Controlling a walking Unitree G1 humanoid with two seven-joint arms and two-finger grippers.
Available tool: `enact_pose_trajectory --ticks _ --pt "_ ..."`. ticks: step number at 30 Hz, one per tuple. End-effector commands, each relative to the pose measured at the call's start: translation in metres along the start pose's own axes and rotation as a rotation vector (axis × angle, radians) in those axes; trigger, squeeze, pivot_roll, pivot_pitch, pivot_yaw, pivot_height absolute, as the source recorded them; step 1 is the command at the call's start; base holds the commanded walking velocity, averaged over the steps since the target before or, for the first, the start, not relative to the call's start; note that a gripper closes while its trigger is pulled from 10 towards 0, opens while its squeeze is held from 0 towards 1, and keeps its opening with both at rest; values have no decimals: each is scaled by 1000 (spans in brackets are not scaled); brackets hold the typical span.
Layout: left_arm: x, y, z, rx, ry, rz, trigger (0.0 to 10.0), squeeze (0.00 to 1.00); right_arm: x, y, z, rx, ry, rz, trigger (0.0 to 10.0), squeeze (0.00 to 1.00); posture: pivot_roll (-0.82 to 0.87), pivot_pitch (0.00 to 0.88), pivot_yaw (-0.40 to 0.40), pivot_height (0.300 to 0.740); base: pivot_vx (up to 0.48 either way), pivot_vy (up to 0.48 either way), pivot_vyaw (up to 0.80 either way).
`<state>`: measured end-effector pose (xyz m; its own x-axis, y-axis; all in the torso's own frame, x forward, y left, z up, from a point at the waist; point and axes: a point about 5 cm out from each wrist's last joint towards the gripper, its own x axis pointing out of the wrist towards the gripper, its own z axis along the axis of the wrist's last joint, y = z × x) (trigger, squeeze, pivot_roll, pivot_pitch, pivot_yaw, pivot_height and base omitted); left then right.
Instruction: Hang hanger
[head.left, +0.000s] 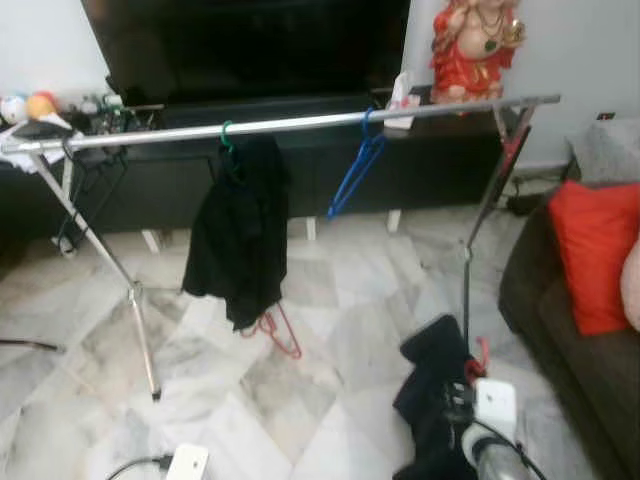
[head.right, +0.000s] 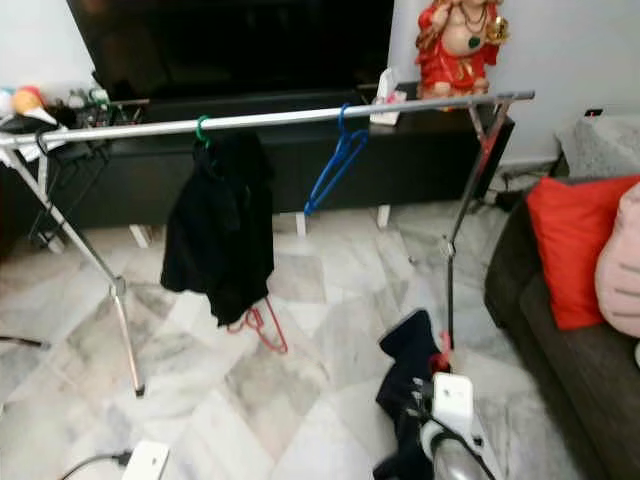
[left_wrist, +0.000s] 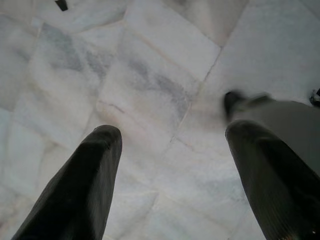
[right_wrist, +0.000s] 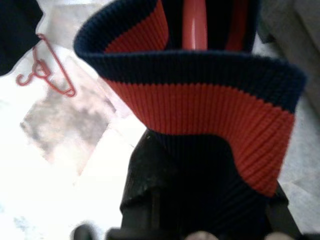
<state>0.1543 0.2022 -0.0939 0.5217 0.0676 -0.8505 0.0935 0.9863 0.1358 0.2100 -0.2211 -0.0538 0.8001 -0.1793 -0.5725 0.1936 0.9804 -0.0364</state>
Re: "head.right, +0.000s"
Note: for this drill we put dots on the white round plush toy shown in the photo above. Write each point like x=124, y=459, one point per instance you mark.
x=5, y=103

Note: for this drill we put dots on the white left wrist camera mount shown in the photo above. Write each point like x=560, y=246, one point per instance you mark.
x=147, y=462

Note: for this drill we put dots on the navy t-shirt red collar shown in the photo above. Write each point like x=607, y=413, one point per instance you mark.
x=405, y=370

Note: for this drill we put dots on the silver metal clothes rack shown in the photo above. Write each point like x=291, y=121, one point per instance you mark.
x=260, y=118

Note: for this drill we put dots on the grey armrest cover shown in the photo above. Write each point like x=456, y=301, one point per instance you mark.
x=600, y=145

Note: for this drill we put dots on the dark brown fabric sofa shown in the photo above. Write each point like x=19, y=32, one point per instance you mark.
x=550, y=360

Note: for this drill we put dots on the orange round plush toy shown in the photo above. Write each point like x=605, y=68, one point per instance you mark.
x=27, y=100

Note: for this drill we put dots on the blue plastic hanger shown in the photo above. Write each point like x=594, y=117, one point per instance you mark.
x=345, y=150

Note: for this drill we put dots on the pink cat plush pillow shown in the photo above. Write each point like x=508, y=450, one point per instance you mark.
x=620, y=270

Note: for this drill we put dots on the white green mug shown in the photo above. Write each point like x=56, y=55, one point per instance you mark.
x=98, y=97

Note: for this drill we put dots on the black tv cabinet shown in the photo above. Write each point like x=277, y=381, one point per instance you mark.
x=410, y=160

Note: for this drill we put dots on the black pouch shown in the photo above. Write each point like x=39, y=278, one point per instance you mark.
x=20, y=125

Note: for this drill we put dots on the black printed t-shirt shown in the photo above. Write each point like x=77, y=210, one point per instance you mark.
x=220, y=230

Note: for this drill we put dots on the red laughing buddha statue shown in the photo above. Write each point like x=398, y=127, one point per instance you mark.
x=460, y=55

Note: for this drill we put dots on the green plastic hanger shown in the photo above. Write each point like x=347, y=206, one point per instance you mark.
x=200, y=133

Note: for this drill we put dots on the black television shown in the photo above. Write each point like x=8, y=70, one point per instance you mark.
x=230, y=50

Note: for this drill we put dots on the black wall socket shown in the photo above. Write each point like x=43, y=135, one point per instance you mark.
x=593, y=112

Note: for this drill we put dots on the red cushion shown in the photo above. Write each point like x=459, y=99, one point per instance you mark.
x=570, y=250

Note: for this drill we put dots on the white pink small package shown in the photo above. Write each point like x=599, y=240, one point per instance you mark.
x=387, y=95

